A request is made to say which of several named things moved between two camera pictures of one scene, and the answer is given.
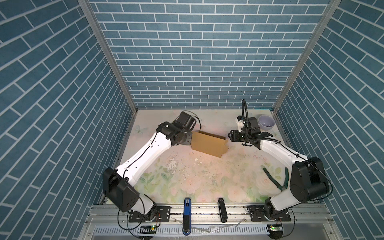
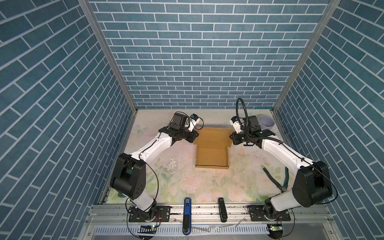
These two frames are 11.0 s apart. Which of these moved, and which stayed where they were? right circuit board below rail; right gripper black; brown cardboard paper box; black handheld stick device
Moved: brown cardboard paper box
Stayed: right circuit board below rail; right gripper black; black handheld stick device
